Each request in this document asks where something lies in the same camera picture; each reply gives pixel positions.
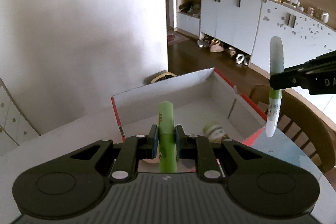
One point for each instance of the white green tube pen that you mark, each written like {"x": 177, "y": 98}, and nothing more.
{"x": 275, "y": 93}

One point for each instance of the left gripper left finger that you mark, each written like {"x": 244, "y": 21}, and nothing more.
{"x": 127, "y": 155}

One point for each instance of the red door mat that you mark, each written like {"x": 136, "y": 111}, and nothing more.
{"x": 175, "y": 38}

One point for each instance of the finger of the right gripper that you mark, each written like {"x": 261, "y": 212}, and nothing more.
{"x": 293, "y": 78}

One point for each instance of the green-lid jar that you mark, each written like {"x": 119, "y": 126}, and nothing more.
{"x": 214, "y": 132}

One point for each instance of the dark wooden chair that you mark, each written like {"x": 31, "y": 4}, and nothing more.
{"x": 309, "y": 132}

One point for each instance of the white drawer cabinet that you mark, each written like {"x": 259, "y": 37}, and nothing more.
{"x": 16, "y": 129}

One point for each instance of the green tube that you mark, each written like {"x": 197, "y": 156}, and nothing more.
{"x": 167, "y": 146}

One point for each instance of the white wall cabinet unit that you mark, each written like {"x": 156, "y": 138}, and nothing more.
{"x": 306, "y": 27}

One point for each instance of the pink white sneaker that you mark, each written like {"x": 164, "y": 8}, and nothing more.
{"x": 216, "y": 46}

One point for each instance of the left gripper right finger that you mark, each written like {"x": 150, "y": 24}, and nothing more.
{"x": 199, "y": 149}

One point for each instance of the pink heart dish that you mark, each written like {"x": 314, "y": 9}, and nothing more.
{"x": 152, "y": 161}

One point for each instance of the red cardboard box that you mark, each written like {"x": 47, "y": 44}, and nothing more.
{"x": 198, "y": 98}

